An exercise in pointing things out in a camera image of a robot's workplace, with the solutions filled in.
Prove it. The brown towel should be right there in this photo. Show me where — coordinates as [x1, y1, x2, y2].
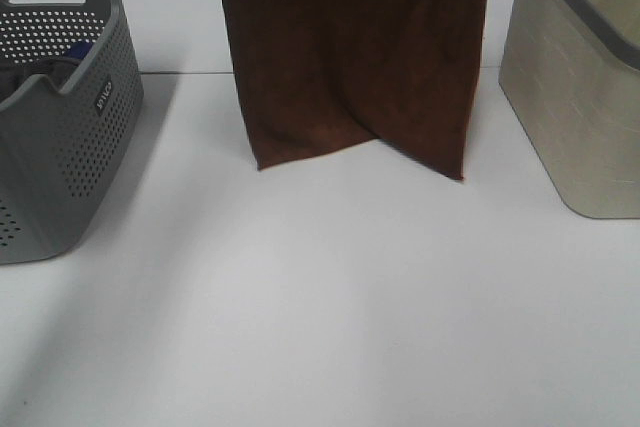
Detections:
[222, 0, 487, 180]

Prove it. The grey perforated laundry basket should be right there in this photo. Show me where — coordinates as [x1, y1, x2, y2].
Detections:
[1, 0, 144, 265]

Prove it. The blue cloth in basket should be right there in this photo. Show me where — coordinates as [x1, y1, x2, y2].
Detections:
[63, 40, 94, 61]

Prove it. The beige bin with grey rim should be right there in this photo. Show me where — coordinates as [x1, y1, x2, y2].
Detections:
[499, 0, 639, 219]

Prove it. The grey cloth in basket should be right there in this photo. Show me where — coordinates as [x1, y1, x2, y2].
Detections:
[1, 56, 81, 101]

